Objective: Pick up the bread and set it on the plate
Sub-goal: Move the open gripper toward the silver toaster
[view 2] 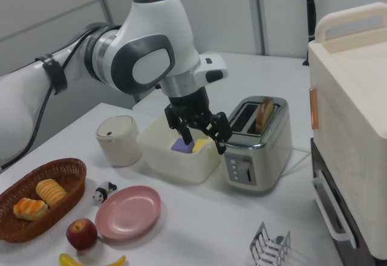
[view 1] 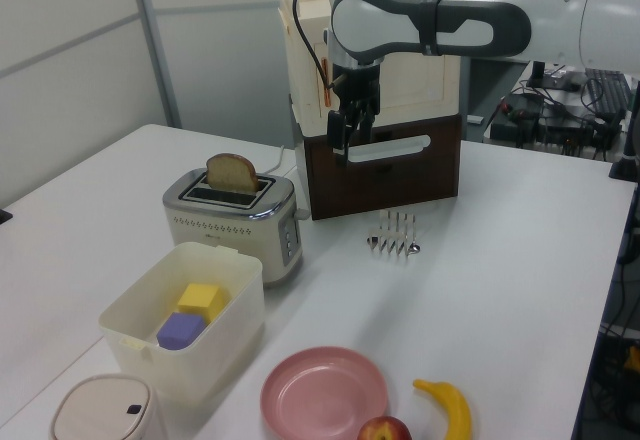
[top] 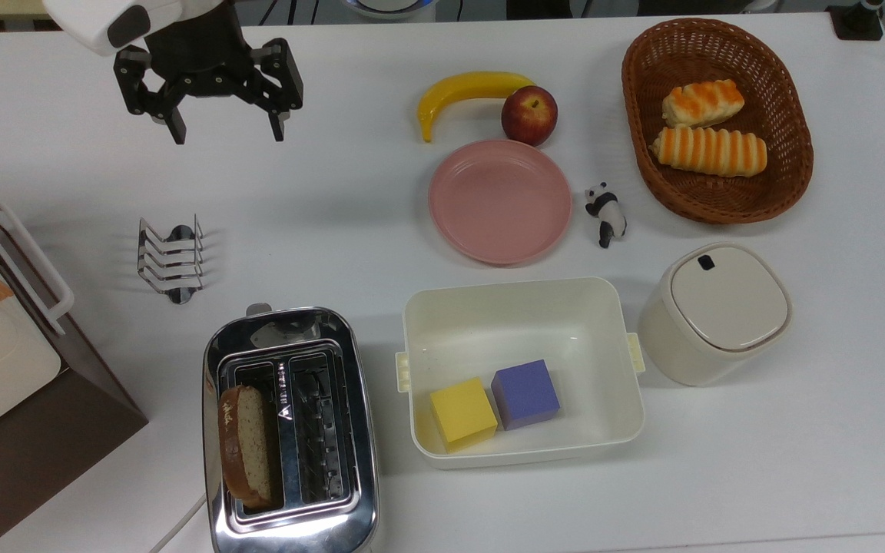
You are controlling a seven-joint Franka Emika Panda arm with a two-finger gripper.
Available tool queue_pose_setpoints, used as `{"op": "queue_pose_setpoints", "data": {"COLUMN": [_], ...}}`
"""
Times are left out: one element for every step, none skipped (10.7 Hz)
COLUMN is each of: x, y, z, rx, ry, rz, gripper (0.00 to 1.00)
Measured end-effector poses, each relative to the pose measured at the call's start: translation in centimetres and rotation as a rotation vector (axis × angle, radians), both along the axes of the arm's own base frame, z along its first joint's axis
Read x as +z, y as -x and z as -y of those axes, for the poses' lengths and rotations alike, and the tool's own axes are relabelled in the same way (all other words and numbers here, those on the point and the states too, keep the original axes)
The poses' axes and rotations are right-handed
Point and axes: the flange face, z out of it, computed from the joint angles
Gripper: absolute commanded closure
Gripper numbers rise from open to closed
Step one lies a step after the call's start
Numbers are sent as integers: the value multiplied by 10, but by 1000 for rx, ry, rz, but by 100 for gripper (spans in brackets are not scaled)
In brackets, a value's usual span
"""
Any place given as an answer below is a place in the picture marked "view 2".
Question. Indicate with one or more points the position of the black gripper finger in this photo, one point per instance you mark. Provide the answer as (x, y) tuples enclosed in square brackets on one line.
[(219, 128), (178, 121)]

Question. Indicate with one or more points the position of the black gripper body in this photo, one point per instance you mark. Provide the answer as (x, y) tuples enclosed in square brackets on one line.
[(190, 102)]

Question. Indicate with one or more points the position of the brown bread slice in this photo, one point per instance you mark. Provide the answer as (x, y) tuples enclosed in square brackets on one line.
[(263, 116)]

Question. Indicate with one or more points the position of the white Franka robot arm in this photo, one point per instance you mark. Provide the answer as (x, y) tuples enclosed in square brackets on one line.
[(151, 30)]

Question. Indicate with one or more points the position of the pink plate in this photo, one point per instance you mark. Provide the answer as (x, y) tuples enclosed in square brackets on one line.
[(128, 213)]

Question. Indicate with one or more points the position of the yellow striped bread roll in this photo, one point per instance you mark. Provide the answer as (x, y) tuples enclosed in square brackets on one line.
[(50, 192)]

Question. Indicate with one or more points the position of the orange glazed bread roll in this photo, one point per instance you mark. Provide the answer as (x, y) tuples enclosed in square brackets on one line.
[(30, 208)]

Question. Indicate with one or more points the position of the yellow block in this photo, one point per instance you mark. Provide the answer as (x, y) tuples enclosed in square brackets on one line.
[(200, 145)]

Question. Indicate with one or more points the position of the purple block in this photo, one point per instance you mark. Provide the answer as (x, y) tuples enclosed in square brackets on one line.
[(178, 147)]

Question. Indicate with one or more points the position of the white plastic container box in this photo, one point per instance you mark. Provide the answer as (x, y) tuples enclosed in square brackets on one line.
[(169, 166)]

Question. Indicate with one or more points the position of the cream and silver toaster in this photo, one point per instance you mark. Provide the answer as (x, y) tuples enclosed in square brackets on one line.
[(266, 157)]

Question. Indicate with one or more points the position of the small cream lidded bin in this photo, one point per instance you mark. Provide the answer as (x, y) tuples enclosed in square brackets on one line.
[(118, 142)]

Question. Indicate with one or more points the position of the panda figurine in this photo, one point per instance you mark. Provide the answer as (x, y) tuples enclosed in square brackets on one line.
[(102, 192)]

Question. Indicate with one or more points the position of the metal toast rack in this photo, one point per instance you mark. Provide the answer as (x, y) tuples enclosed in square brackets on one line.
[(260, 248)]

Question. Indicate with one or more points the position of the cream plastic cabinet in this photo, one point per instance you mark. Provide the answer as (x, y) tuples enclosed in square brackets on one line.
[(350, 112)]

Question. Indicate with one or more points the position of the red apple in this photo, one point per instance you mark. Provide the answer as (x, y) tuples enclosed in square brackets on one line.
[(81, 234)]

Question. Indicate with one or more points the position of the black pole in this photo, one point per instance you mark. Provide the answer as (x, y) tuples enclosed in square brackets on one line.
[(310, 6)]

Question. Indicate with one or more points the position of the yellow banana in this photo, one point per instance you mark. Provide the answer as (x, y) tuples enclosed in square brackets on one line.
[(72, 261)]

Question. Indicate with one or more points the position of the brown wicker basket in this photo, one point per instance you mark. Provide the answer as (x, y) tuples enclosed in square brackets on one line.
[(18, 229)]

